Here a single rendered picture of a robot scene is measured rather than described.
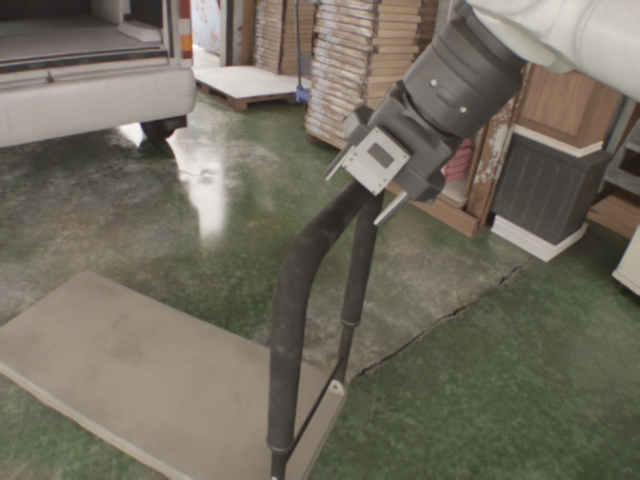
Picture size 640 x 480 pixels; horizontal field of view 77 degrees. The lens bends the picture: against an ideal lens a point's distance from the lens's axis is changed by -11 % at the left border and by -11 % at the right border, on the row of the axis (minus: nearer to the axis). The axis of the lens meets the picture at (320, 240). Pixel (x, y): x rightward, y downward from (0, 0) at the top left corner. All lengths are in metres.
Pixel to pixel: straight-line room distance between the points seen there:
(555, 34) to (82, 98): 2.10
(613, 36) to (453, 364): 1.28
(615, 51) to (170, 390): 1.00
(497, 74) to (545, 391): 1.27
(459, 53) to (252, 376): 0.87
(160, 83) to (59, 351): 1.53
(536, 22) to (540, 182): 1.82
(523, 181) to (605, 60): 1.87
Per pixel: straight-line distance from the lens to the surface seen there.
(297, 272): 0.48
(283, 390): 0.59
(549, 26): 0.34
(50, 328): 1.30
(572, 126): 2.06
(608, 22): 0.32
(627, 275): 2.20
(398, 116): 0.43
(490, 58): 0.39
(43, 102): 2.25
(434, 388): 1.41
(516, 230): 2.24
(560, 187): 2.11
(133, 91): 2.33
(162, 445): 0.99
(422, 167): 0.44
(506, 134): 2.10
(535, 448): 1.40
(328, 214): 0.54
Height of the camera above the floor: 1.03
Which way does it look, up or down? 32 degrees down
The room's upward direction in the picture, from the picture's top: 7 degrees clockwise
